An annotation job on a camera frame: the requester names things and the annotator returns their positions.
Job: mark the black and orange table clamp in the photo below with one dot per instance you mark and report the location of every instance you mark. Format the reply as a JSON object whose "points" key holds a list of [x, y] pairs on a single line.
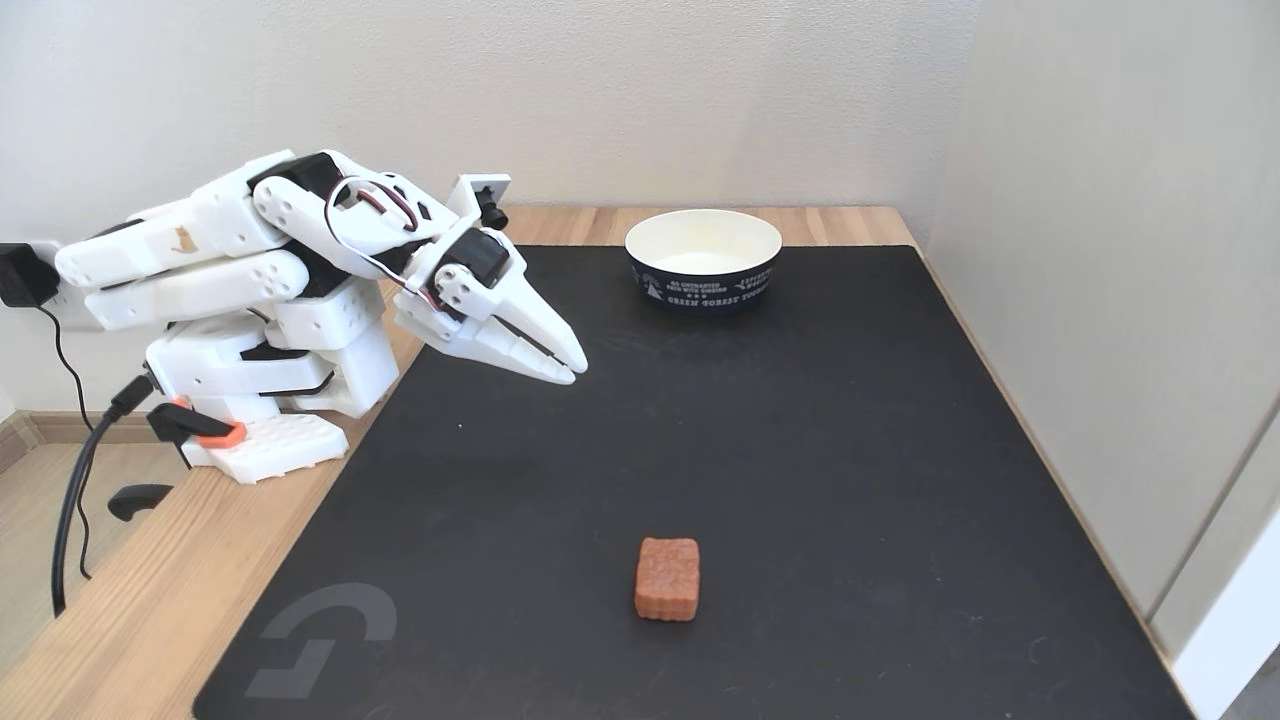
{"points": [[196, 427]]}

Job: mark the white door edge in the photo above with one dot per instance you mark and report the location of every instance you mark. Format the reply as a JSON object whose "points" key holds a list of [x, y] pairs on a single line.
{"points": [[1235, 630]]}

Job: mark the brown block toy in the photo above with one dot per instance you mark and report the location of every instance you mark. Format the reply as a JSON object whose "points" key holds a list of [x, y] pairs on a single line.
{"points": [[667, 578]]}

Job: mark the white and navy paper bowl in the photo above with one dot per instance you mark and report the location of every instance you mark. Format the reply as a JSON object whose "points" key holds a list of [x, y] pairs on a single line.
{"points": [[703, 250]]}

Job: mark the black power adapter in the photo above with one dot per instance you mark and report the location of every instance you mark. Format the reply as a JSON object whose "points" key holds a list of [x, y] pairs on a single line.
{"points": [[22, 275]]}

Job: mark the black desk mat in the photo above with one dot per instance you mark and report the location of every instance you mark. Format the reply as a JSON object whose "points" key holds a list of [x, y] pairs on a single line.
{"points": [[750, 480]]}

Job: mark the white-mounted gripper camera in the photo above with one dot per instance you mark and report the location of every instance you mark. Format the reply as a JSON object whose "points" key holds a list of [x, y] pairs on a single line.
{"points": [[478, 196]]}

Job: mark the white wall outlet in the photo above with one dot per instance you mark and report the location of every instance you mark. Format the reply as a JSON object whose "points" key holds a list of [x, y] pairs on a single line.
{"points": [[72, 312]]}

